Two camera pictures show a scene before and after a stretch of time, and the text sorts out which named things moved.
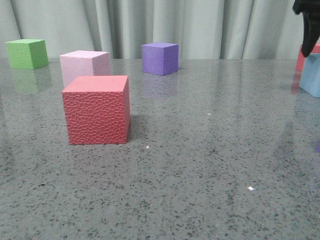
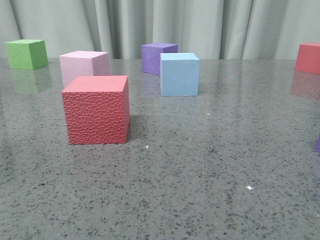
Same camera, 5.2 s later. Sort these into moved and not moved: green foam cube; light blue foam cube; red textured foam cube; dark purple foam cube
Moved: light blue foam cube
Not moved: green foam cube; dark purple foam cube; red textured foam cube
